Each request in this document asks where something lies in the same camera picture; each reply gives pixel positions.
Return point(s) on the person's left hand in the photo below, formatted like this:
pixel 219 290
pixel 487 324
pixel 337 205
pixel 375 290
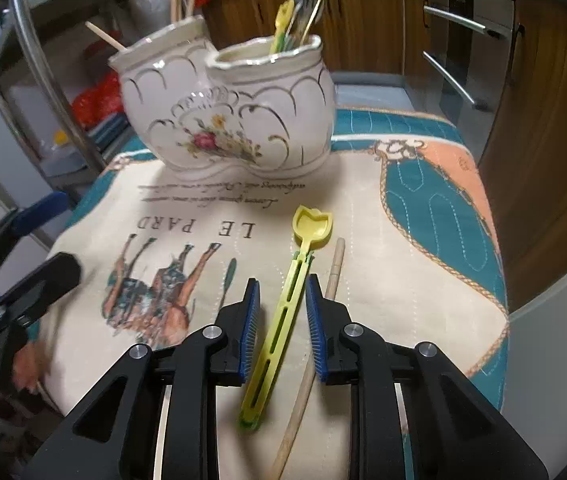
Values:
pixel 28 367

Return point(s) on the yellow green training chopstick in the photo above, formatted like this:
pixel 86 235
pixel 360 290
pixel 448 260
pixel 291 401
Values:
pixel 283 20
pixel 283 310

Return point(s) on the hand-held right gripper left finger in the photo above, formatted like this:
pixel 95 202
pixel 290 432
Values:
pixel 251 330

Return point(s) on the white floral ceramic utensil holder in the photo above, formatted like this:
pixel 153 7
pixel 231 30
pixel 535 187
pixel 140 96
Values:
pixel 273 110

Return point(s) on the chrome metal rack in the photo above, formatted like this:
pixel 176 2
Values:
pixel 48 70

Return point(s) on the steel oven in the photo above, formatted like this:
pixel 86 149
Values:
pixel 458 45

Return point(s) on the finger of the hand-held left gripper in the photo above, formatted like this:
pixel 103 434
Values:
pixel 48 280
pixel 38 212

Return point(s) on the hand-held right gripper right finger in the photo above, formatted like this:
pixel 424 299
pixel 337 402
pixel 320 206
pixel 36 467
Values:
pixel 313 330

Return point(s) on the wooden kitchen cabinet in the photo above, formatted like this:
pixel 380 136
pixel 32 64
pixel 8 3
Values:
pixel 548 135
pixel 373 25

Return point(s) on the printed quilted cloth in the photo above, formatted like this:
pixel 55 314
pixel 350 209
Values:
pixel 363 260

